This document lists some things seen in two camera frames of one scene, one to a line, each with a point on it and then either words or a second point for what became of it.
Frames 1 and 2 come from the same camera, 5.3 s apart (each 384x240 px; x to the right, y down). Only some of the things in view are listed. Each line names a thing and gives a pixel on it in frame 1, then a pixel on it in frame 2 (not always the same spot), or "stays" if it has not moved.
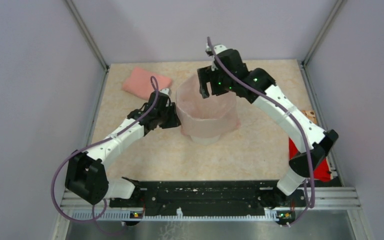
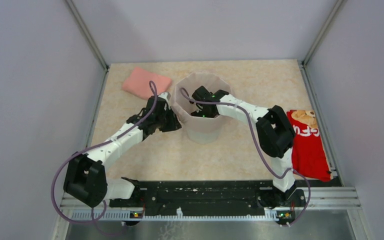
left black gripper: (174, 121) stays
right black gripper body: (223, 85) to (202, 112)
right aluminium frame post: (330, 20) stays
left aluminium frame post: (87, 34) stays
